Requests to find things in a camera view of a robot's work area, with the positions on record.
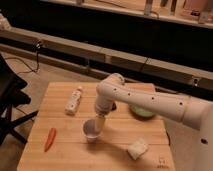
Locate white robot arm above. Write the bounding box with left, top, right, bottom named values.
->
left=95, top=73, right=213, bottom=171

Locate green ceramic bowl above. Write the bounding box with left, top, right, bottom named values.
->
left=130, top=105, right=154, bottom=118

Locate black rectangular block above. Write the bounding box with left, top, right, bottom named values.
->
left=111, top=103, right=117, bottom=111

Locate white bottle with label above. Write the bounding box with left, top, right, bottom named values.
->
left=65, top=86, right=82, bottom=115

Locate white sponge block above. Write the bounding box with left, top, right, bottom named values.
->
left=127, top=138, right=149, bottom=160

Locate orange carrot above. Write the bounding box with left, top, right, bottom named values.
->
left=44, top=128, right=56, bottom=152

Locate black office chair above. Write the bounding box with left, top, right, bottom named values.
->
left=0, top=54, right=38, bottom=145

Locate black floor cable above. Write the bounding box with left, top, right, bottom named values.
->
left=4, top=39, right=44, bottom=75

